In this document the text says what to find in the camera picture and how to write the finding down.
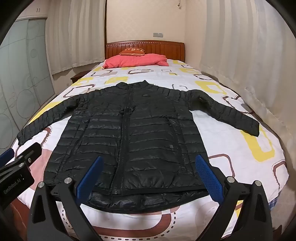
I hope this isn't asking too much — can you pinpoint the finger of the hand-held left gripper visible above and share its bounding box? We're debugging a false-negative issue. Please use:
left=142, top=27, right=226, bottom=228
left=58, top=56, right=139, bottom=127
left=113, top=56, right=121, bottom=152
left=0, top=148, right=14, bottom=165
left=15, top=142, right=42, bottom=166

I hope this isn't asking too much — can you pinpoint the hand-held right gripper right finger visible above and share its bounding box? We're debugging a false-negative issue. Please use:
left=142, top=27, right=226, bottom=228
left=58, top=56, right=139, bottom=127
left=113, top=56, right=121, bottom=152
left=195, top=155, right=273, bottom=241

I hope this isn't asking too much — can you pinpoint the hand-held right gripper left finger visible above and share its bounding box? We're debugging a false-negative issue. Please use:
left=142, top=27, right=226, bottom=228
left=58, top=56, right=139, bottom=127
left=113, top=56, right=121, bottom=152
left=28, top=156, right=104, bottom=241

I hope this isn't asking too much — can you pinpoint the black puffer jacket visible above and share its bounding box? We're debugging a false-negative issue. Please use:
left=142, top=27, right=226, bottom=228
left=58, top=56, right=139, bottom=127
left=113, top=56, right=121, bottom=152
left=17, top=80, right=259, bottom=214

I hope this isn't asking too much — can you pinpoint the bed with patterned sheet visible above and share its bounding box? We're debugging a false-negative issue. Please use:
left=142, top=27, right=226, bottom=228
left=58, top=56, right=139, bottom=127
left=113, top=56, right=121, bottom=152
left=11, top=58, right=289, bottom=241

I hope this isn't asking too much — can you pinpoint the frosted glass wardrobe door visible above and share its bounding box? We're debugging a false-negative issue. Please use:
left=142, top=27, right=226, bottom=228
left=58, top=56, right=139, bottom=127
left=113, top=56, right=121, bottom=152
left=0, top=19, right=56, bottom=149

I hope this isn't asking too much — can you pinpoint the wooden nightstand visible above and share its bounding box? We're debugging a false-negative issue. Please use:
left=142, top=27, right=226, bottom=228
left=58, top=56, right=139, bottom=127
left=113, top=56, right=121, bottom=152
left=70, top=71, right=90, bottom=84

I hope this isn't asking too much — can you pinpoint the cream window curtain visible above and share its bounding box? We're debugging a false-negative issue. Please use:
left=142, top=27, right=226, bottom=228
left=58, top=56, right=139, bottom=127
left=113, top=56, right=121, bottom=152
left=45, top=0, right=107, bottom=80
left=199, top=0, right=296, bottom=151

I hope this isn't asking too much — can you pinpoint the pink pillow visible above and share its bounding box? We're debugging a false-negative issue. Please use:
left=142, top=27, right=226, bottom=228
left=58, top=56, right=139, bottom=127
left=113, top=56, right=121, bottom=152
left=102, top=53, right=168, bottom=69

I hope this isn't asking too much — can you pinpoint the orange printed cushion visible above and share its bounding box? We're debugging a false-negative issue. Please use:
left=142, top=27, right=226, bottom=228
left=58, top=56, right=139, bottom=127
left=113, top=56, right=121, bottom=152
left=119, top=47, right=146, bottom=56

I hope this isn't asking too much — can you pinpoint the wooden bed headboard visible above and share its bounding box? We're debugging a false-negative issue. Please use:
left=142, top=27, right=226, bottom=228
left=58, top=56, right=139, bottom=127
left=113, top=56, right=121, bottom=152
left=105, top=40, right=186, bottom=63

